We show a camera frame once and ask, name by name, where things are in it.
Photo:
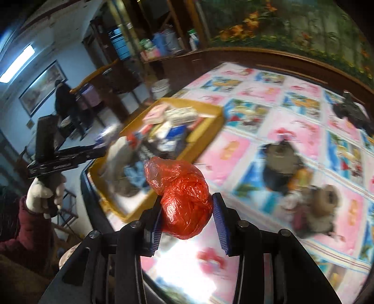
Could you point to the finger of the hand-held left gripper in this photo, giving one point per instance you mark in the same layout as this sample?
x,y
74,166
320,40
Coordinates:
x,y
96,152

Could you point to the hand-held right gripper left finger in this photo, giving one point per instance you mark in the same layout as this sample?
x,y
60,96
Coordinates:
x,y
156,231

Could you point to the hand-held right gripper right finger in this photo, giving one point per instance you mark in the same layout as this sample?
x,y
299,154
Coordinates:
x,y
220,225

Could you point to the red plastic bag ball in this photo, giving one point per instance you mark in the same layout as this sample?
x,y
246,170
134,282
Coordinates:
x,y
181,198

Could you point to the yellow tray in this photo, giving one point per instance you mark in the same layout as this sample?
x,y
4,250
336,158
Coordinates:
x,y
201,137

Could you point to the person's left forearm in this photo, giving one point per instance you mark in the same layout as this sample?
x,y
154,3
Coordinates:
x,y
26,231

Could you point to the person's left hand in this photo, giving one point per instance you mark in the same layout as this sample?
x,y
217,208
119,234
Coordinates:
x,y
35,198

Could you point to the white plastic bag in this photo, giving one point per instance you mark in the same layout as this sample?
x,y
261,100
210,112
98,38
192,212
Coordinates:
x,y
119,157

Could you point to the pink packet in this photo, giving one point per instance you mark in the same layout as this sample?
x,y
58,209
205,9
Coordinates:
x,y
154,114

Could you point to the ceiling light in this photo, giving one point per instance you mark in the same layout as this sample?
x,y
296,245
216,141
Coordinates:
x,y
17,62

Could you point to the small black motor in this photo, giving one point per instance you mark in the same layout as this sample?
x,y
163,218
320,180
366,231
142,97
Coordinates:
x,y
280,166

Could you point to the white bucket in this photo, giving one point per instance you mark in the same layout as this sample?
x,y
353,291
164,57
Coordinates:
x,y
160,89

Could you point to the white box packet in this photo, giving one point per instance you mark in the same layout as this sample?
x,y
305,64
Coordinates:
x,y
182,115

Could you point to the black motor with beige wheel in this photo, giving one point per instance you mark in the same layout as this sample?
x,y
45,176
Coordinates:
x,y
318,213

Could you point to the blue thermos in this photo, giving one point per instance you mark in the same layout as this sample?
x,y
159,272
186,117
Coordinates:
x,y
159,43

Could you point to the grey jug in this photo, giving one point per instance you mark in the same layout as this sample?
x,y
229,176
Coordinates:
x,y
174,41

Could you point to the white bottle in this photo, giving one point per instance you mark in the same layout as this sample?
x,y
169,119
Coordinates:
x,y
194,39

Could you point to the black plastic tool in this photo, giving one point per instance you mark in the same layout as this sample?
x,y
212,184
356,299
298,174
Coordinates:
x,y
355,114

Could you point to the bamboo flower panel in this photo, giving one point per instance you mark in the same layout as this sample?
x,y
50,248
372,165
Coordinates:
x,y
292,29

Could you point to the framed wall picture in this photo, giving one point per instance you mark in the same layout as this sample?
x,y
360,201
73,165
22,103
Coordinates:
x,y
41,87

